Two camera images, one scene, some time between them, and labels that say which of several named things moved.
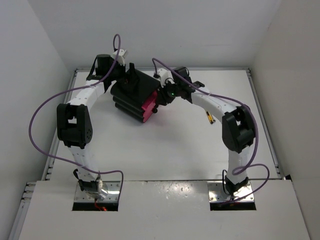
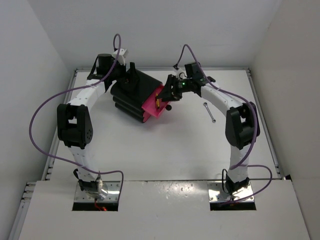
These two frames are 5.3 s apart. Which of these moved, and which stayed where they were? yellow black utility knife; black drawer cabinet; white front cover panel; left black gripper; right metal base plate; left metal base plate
Moved: yellow black utility knife
Stayed: white front cover panel; left black gripper; left metal base plate; right metal base plate; black drawer cabinet
